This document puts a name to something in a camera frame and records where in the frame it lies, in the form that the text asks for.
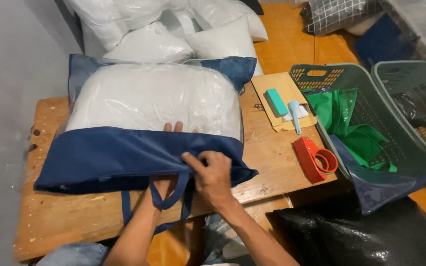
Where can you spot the light blue plastic scoop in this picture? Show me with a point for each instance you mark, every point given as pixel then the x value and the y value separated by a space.
pixel 294 111

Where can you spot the black checked pillow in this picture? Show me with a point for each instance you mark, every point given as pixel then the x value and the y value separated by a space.
pixel 335 14

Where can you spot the person's left hand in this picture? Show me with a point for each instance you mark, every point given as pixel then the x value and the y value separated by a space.
pixel 163 190

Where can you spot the teal rectangular block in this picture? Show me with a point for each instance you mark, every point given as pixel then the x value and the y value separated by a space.
pixel 276 102

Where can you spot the navy blue clear-window pillow bag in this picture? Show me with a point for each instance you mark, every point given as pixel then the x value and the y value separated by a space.
pixel 117 159

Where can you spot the green fabric bags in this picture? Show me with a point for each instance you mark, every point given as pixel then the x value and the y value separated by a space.
pixel 361 142

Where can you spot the white folded paper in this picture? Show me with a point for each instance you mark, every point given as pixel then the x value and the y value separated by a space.
pixel 303 111

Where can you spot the brown paper envelope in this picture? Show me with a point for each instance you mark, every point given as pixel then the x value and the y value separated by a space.
pixel 268 83

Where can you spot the black plastic bag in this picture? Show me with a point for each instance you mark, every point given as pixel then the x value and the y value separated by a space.
pixel 361 236

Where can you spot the white pillow in blue bag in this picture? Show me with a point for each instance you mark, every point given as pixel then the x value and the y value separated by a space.
pixel 150 96

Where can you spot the dark blue fabric bundle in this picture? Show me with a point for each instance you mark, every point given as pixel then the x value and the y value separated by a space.
pixel 383 44

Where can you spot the green plastic laundry basket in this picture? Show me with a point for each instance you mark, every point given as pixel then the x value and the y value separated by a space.
pixel 412 85

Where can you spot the heap of white plastic-wrapped pillows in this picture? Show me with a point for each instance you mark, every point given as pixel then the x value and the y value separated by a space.
pixel 150 33

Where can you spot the person's left fingers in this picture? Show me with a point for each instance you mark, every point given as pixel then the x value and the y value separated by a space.
pixel 178 127

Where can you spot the navy blue empty bag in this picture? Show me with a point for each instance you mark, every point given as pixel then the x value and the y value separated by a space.
pixel 375 188

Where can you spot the dark plastic wrap in basket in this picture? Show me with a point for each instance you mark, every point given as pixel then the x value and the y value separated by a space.
pixel 409 107

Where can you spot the red tape dispenser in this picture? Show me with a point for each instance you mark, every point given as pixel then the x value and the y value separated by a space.
pixel 307 157

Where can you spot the person's right hand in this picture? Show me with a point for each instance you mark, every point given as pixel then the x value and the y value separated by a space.
pixel 215 181

